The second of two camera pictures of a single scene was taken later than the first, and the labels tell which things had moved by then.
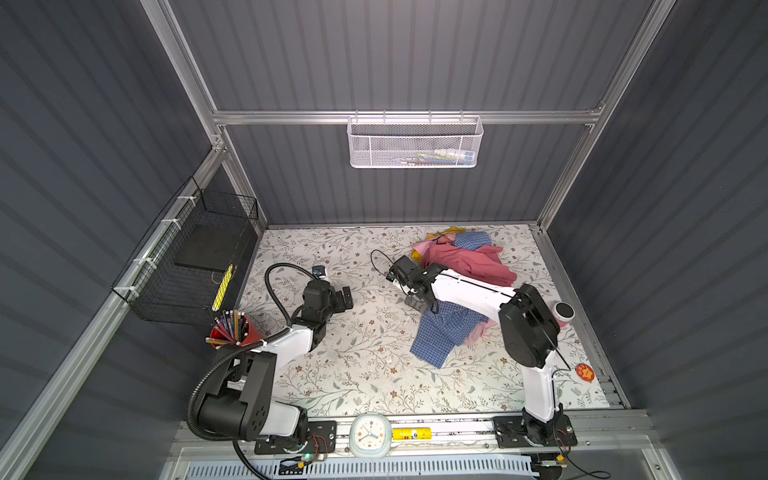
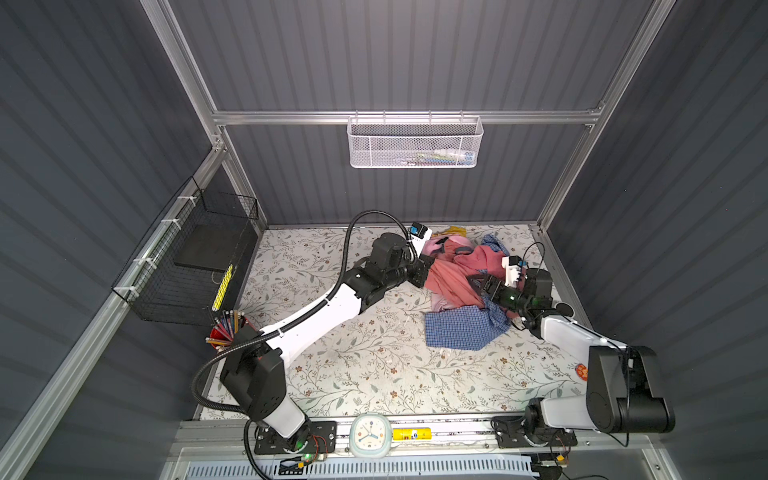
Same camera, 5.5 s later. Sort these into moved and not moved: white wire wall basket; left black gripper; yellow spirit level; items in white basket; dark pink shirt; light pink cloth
Moved: light pink cloth; left black gripper
Not moved: yellow spirit level; white wire wall basket; dark pink shirt; items in white basket
